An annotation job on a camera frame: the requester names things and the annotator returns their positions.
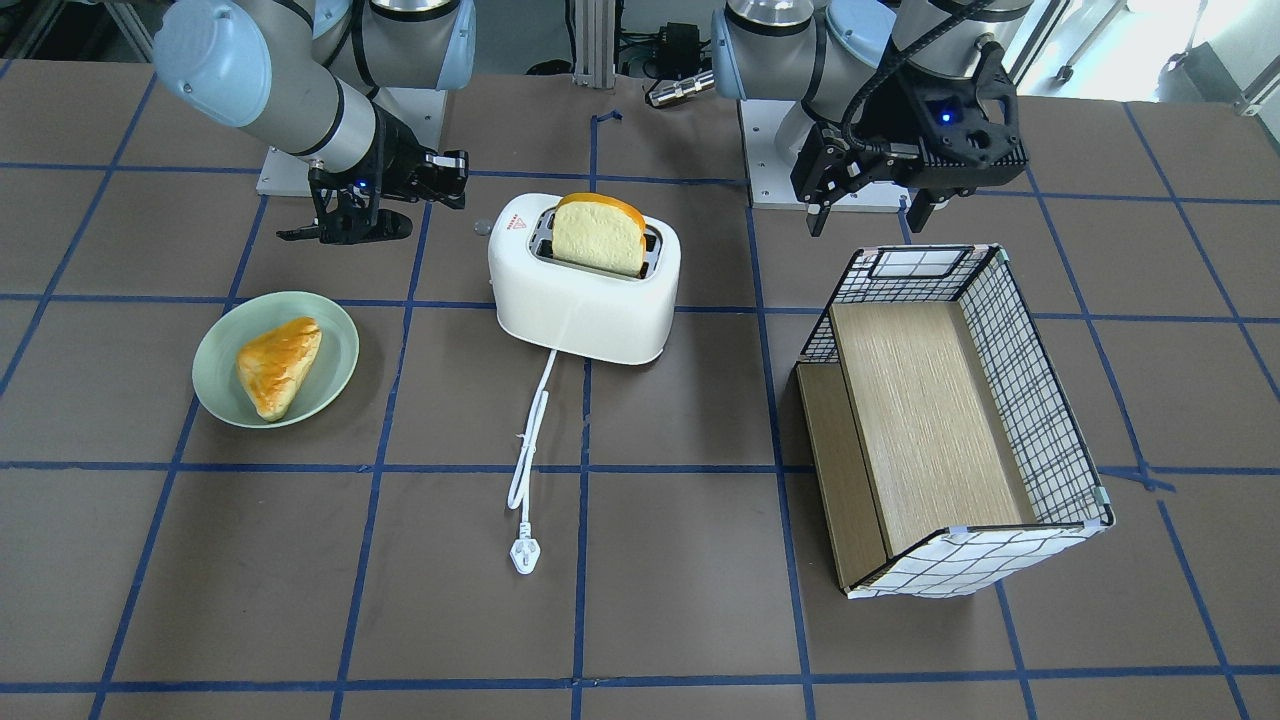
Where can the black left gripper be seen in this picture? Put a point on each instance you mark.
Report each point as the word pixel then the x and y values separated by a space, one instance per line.
pixel 913 117

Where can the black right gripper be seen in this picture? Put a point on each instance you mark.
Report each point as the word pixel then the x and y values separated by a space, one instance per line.
pixel 397 152

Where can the white toaster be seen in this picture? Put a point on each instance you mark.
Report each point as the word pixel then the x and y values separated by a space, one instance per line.
pixel 579 309

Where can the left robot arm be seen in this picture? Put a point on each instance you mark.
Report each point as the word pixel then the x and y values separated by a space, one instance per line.
pixel 830 58

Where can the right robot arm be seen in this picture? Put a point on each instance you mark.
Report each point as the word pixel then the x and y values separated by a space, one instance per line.
pixel 308 79

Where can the bread slice in toaster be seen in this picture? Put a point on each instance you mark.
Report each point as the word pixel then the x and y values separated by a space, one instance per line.
pixel 594 230

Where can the silver cylindrical connector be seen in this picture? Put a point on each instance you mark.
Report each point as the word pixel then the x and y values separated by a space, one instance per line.
pixel 668 93

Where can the triangular pastry bread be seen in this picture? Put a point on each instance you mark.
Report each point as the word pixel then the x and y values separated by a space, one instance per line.
pixel 271 368

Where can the green plate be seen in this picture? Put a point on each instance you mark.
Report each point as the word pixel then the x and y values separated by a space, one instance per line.
pixel 214 369

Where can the aluminium frame post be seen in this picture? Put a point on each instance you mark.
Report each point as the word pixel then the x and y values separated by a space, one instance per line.
pixel 594 31

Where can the wire basket with wooden shelf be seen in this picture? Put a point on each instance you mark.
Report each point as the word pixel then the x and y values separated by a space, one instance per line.
pixel 947 453

